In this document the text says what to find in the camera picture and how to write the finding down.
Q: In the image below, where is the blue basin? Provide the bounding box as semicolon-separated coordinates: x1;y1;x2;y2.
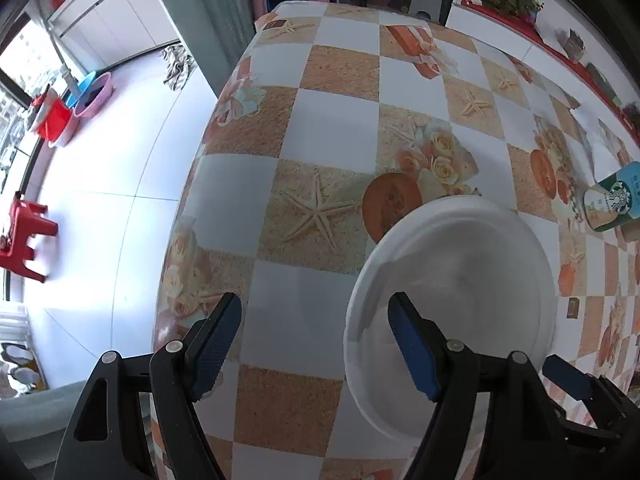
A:
67;72;99;109

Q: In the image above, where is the red plastic stool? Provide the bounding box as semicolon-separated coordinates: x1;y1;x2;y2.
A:
0;198;59;284

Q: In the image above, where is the green and white can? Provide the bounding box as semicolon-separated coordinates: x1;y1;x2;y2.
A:
582;160;640;232

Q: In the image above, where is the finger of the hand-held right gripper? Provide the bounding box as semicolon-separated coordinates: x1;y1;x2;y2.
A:
542;354;623;411

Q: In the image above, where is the checkered printed tablecloth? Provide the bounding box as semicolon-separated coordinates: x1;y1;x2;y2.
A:
150;1;640;480

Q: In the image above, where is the white cabinet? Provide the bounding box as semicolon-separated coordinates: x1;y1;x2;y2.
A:
47;0;182;70

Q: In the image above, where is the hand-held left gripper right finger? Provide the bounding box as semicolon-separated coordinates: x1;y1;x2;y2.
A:
388;292;582;480

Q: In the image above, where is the red-topped sideboard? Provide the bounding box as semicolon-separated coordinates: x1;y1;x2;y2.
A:
452;0;640;141

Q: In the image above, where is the grey curtain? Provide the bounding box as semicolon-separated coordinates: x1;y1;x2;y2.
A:
144;0;257;107

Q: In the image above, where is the red bucket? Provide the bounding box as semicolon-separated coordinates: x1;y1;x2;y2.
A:
37;97;74;149

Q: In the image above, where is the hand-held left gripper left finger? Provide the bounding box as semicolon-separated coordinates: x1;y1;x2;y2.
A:
57;292;243;480

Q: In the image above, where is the white round bowl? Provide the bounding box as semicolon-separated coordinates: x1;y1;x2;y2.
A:
343;196;557;442

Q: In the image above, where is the striped floor cloth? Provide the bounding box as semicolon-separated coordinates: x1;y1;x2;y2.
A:
158;43;196;92

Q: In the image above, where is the pink basin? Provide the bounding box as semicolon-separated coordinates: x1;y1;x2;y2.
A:
73;72;115;120

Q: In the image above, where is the small grey box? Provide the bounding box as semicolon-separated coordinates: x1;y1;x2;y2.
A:
556;27;587;60

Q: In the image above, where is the white small stool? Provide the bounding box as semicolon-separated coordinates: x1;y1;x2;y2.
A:
409;0;452;24

